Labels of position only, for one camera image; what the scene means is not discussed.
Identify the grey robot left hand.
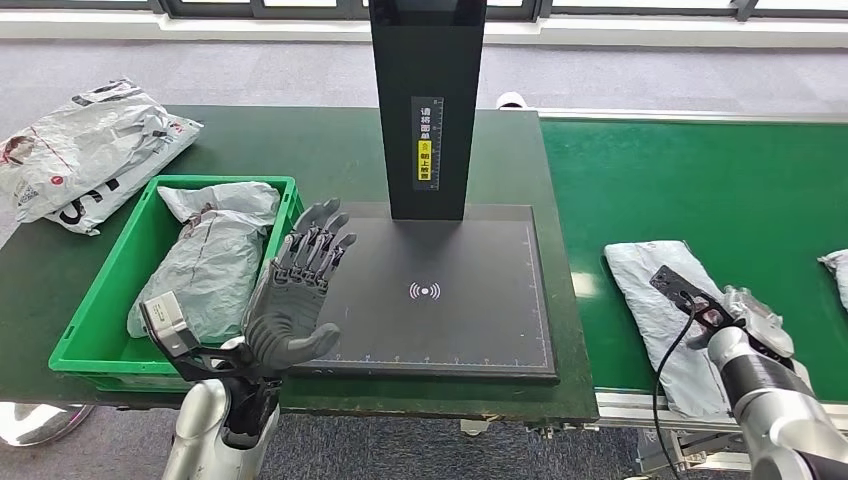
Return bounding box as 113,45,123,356
243,197,358,372

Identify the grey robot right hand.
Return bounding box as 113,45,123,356
685,286,796,360

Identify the grey parcel bag dark stain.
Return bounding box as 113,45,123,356
818,249,848,313

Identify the plump grey parcel bag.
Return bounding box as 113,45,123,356
127,182,282,344

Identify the grey parcel bag red smear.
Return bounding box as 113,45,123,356
604,240,740,419

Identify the black inbound scanner machine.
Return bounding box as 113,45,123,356
291,0,559,386

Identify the green conveyor belt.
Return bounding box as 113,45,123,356
541,119,848,402

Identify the green plastic crate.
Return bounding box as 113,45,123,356
48,174,307,393

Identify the white bag black lettering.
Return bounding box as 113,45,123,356
46,115,205,236

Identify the black yellow scanner label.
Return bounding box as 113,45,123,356
410,97,444,192

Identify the round chrome stand base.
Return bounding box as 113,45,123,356
0,402,96,448

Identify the white printed courier bag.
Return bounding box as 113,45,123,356
0,78,170,223

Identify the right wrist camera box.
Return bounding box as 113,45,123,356
649,264,738,333

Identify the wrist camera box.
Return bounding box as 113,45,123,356
140,291,201,364
649,264,738,333

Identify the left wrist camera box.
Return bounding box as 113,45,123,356
140,291,201,364

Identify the black right camera cable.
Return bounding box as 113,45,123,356
652,301,698,480

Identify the dark window frame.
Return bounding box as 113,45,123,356
0,0,848,21

